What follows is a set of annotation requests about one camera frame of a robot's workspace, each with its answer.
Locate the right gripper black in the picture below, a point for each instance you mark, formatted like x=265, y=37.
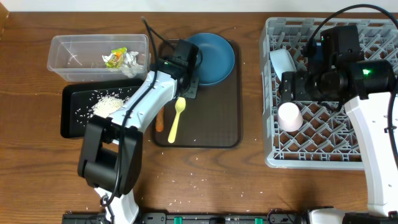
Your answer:
x=300, y=78

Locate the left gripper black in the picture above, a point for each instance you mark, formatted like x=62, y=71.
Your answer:
x=194, y=93

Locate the yellow plastic spoon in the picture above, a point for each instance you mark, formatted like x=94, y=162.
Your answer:
x=179, y=108

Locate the light blue small bowl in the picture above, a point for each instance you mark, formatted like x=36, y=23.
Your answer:
x=282, y=61

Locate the pink plastic cup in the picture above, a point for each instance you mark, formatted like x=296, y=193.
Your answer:
x=289, y=117

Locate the orange carrot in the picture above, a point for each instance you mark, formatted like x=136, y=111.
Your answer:
x=159, y=123

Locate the dark blue plate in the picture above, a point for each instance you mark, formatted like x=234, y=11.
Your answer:
x=216, y=60

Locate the white paper waste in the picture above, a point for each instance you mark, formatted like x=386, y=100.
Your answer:
x=130, y=66

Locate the yellow green snack wrapper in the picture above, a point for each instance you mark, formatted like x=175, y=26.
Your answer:
x=115, y=59

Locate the pile of white rice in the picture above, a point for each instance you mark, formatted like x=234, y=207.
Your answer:
x=102, y=103

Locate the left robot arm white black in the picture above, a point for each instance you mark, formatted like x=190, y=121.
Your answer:
x=111, y=154

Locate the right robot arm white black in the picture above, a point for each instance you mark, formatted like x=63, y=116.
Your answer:
x=368, y=91

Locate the grey dishwasher rack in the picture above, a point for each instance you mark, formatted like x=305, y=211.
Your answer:
x=326, y=139

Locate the black waste tray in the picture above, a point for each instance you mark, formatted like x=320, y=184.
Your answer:
x=69, y=128

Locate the clear plastic waste bin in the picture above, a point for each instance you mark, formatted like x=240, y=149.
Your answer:
x=78, y=58

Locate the brown serving tray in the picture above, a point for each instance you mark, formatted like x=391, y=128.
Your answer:
x=211, y=120

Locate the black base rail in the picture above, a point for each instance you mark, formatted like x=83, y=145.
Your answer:
x=275, y=216

